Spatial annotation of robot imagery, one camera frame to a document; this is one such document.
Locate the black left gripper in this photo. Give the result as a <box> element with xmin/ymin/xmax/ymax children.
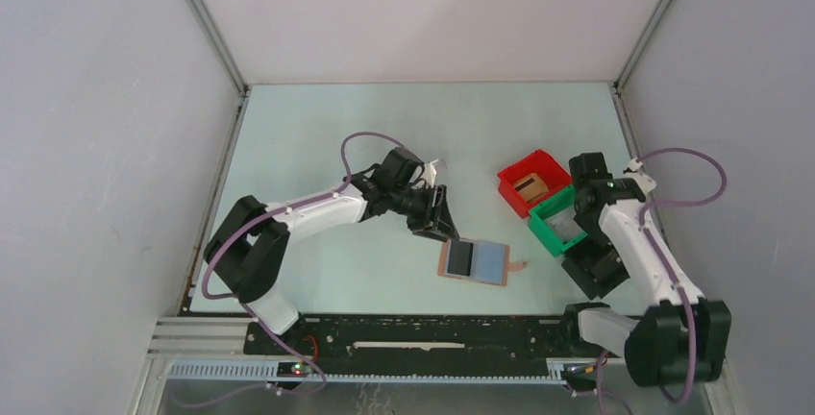
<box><xmin>389</xmin><ymin>183</ymin><xmax>458</xmax><ymax>243</ymax></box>

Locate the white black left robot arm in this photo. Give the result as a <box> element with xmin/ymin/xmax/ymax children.
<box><xmin>204</xmin><ymin>147</ymin><xmax>458</xmax><ymax>354</ymax></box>

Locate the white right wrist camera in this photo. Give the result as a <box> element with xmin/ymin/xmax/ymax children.
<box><xmin>623</xmin><ymin>158</ymin><xmax>656</xmax><ymax>196</ymax></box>

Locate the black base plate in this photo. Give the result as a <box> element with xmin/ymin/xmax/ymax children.
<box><xmin>243</xmin><ymin>314</ymin><xmax>601</xmax><ymax>378</ymax></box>

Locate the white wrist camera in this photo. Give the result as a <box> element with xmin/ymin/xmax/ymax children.
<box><xmin>420</xmin><ymin>159</ymin><xmax>447</xmax><ymax>187</ymax></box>
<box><xmin>623</xmin><ymin>158</ymin><xmax>656</xmax><ymax>196</ymax></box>

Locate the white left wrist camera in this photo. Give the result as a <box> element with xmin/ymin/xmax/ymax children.
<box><xmin>420</xmin><ymin>159</ymin><xmax>447</xmax><ymax>187</ymax></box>

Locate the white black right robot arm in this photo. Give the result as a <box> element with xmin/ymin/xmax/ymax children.
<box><xmin>558</xmin><ymin>152</ymin><xmax>731</xmax><ymax>387</ymax></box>

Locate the tan leather card holder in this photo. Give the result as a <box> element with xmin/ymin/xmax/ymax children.
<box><xmin>437</xmin><ymin>239</ymin><xmax>529</xmax><ymax>286</ymax></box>

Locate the red plastic bin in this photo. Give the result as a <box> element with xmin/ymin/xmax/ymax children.
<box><xmin>497</xmin><ymin>149</ymin><xmax>572</xmax><ymax>219</ymax></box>

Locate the green plastic bin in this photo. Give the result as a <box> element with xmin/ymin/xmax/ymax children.
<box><xmin>528</xmin><ymin>185</ymin><xmax>587</xmax><ymax>256</ymax></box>

